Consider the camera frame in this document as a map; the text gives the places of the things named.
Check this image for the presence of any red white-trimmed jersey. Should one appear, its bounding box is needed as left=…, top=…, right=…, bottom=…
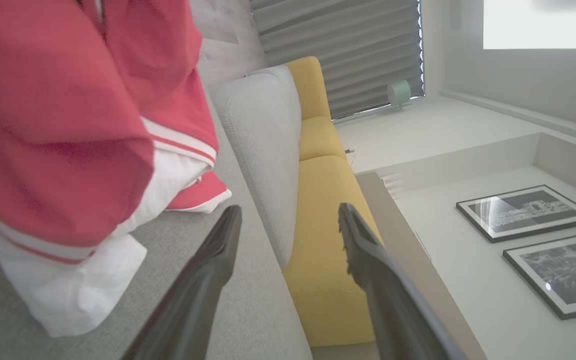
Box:
left=0, top=0, right=219, bottom=338

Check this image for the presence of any large grey sofa seat cushion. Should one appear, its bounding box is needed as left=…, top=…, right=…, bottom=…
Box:
left=209, top=64, right=303, bottom=271

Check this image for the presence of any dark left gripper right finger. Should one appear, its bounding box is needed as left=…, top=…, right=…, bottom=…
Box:
left=337, top=202, right=469, bottom=360

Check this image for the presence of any grey pleated curtain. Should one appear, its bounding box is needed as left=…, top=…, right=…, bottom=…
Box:
left=249, top=0, right=426, bottom=121

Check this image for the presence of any large yellow sofa backrest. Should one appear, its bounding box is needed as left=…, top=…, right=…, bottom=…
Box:
left=282, top=155, right=385, bottom=349

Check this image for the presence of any mint green round device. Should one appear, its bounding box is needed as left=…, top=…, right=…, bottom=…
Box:
left=387, top=79, right=413, bottom=110

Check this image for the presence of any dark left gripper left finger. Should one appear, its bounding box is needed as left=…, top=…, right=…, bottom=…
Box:
left=120, top=204, right=243, bottom=360

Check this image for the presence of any bright white rectangular panel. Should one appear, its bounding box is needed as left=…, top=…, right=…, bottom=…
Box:
left=483, top=0, right=576, bottom=50

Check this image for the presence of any black framed monochrome picture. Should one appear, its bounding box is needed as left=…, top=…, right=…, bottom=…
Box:
left=502, top=229, right=576, bottom=321
left=456, top=184, right=576, bottom=244

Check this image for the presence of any white slatted object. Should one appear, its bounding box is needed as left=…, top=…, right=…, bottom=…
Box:
left=381, top=172, right=405, bottom=200

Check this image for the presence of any narrow yellow sofa backrest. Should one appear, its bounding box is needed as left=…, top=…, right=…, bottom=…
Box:
left=298, top=116, right=347, bottom=162

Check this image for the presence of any medium yellow sofa backrest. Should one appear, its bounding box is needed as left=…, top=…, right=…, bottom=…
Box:
left=284, top=56, right=332, bottom=121

